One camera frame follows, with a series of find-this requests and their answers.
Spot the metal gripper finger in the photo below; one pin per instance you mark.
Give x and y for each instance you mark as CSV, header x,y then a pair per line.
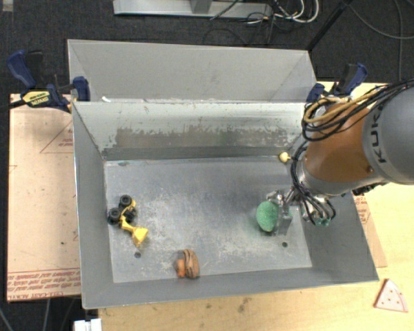
x,y
275,196
285,224

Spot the green egg-shaped sponge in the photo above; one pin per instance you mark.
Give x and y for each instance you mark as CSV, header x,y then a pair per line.
x,y
266,216

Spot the yellow toy loader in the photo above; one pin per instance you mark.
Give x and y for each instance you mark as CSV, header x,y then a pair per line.
x,y
127,219

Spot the small cream ball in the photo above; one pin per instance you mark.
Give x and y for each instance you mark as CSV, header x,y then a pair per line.
x,y
283,156

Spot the brown cardboard board, red print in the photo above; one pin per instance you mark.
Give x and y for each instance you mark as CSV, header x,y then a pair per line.
x,y
38,202

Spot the grey metal bin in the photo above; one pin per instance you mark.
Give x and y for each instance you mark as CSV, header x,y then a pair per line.
x,y
200,191

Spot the orange striped toy animal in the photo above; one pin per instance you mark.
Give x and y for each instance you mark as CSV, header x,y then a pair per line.
x,y
188,264

